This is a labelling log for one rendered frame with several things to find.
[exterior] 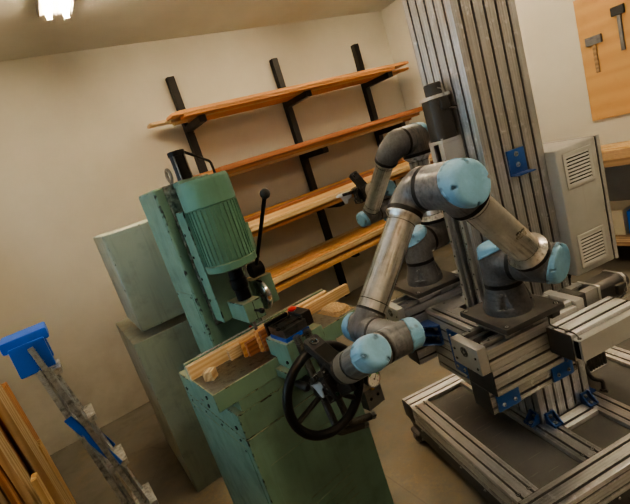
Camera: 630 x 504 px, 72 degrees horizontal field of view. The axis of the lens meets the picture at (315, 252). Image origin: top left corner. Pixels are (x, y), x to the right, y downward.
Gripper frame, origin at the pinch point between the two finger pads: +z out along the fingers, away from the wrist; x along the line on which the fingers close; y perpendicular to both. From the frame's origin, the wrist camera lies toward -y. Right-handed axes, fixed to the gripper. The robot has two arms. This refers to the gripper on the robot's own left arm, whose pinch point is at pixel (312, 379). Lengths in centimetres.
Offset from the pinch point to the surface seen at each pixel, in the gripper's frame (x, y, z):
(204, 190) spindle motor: 3, -65, -1
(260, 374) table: -4.8, -10.0, 21.5
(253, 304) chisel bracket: 6.1, -31.0, 22.6
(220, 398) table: -18.8, -10.4, 21.3
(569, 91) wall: 341, -69, 44
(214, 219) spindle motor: 3, -57, 5
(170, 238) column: -5, -68, 29
